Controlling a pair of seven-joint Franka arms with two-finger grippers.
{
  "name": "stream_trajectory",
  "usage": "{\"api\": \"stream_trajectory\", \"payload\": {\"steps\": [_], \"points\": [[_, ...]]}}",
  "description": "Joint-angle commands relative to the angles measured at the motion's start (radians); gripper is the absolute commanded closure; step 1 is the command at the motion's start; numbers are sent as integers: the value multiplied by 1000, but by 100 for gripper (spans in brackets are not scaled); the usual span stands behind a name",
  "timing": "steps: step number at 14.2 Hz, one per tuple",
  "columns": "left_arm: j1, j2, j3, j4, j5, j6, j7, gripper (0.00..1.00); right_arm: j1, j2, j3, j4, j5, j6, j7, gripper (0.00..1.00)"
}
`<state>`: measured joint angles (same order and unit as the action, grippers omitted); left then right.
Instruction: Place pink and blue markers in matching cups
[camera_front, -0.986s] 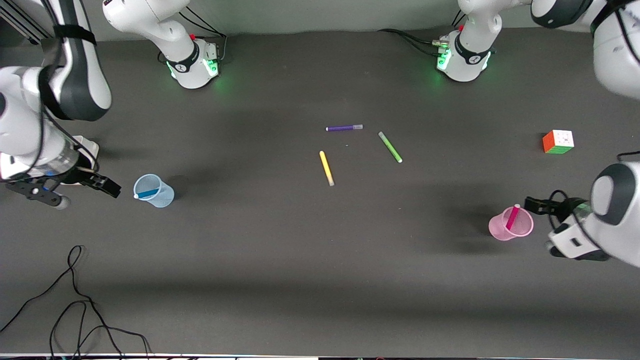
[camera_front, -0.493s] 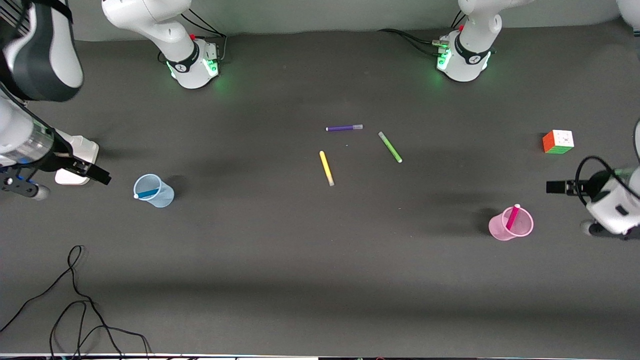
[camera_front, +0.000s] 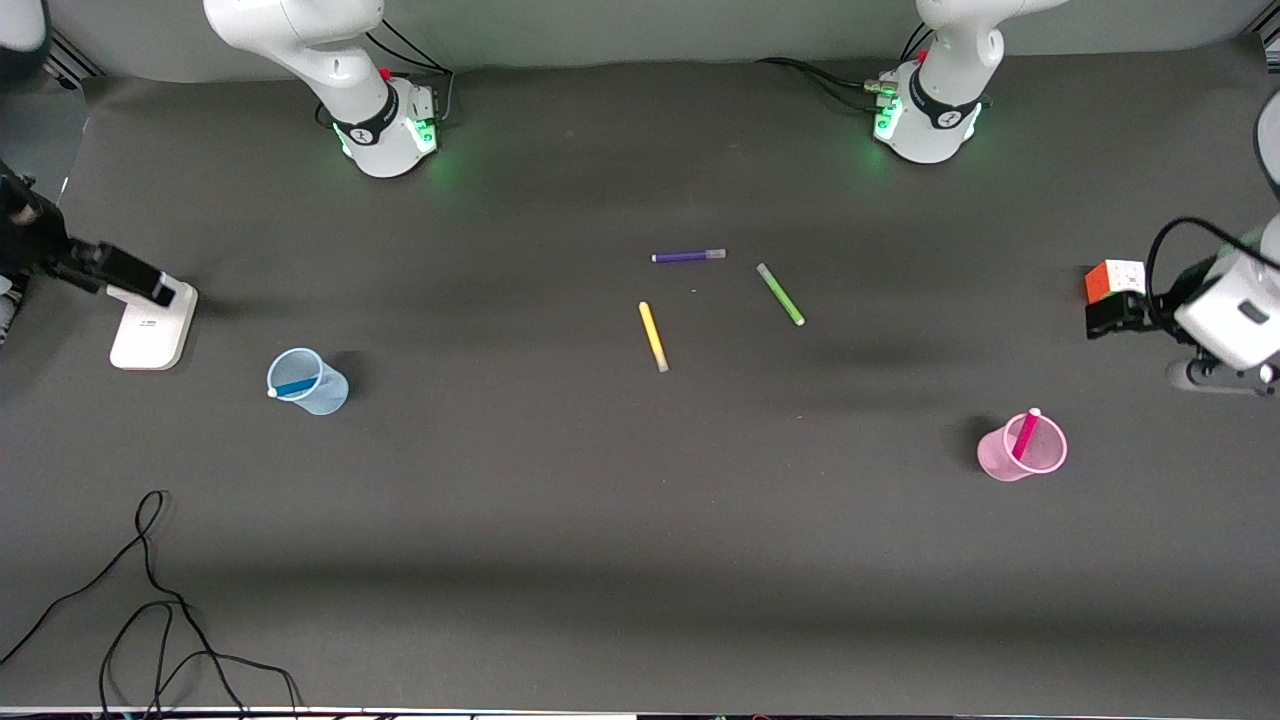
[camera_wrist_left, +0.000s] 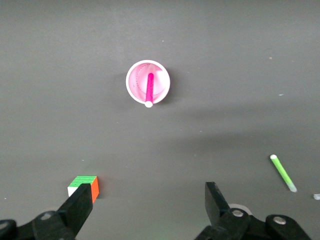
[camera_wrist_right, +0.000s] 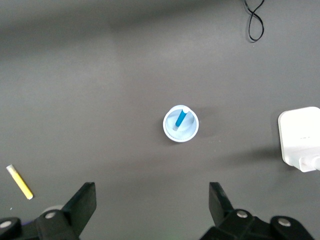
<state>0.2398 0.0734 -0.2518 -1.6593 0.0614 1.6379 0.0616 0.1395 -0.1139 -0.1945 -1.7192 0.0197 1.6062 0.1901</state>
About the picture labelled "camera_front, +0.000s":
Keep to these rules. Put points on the pink marker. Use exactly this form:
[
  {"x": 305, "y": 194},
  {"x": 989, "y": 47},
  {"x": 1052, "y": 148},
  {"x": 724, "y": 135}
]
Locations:
[{"x": 1026, "y": 435}]

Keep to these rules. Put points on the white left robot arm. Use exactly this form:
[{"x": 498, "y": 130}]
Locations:
[{"x": 945, "y": 100}]

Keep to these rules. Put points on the dark grey table mat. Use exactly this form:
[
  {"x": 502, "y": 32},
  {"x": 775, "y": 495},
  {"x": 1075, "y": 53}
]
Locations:
[{"x": 640, "y": 550}]

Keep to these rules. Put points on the grey striped fabric object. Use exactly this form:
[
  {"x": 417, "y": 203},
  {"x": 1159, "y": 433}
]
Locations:
[{"x": 8, "y": 315}]

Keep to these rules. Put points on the translucent blue cup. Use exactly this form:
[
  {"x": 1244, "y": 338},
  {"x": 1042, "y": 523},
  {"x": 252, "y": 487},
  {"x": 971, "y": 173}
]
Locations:
[{"x": 325, "y": 395}]

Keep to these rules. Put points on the white stand with base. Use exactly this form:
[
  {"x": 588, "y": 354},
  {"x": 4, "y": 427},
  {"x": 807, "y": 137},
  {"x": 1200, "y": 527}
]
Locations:
[{"x": 150, "y": 335}]

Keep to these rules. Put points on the aluminium frame rail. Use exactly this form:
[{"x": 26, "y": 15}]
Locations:
[
  {"x": 1270, "y": 40},
  {"x": 75, "y": 62}
]

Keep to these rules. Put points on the colourful puzzle cube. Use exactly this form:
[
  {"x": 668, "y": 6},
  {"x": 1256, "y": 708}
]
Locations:
[{"x": 1115, "y": 278}]

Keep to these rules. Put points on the yellow marker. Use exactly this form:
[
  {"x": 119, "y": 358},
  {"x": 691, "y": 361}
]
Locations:
[{"x": 652, "y": 335}]

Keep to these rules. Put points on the translucent pink cup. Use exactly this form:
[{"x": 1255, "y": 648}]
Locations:
[{"x": 995, "y": 455}]

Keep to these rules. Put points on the purple marker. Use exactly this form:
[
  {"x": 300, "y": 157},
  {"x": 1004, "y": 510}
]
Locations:
[{"x": 685, "y": 256}]

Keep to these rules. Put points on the blue marker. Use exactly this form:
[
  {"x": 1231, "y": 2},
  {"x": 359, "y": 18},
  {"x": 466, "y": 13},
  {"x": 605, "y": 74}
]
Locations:
[{"x": 295, "y": 387}]

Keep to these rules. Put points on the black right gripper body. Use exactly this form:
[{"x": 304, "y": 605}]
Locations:
[{"x": 50, "y": 251}]

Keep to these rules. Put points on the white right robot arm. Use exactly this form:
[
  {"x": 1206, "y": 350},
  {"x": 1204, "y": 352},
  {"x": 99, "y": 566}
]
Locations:
[{"x": 340, "y": 70}]

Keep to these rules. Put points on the green marker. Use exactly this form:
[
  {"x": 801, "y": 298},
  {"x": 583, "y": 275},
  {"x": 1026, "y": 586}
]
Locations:
[{"x": 780, "y": 294}]

